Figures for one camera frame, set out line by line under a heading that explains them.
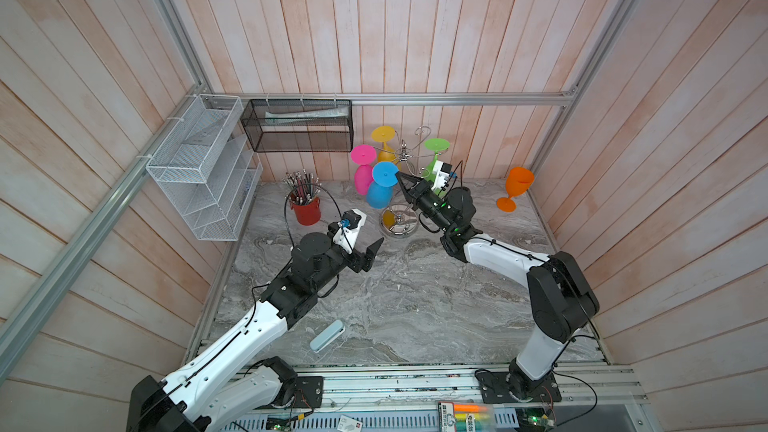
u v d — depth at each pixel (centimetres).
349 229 58
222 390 52
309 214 104
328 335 79
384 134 90
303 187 100
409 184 75
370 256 63
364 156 84
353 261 63
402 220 107
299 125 104
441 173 75
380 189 80
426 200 73
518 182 101
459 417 69
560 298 48
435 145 84
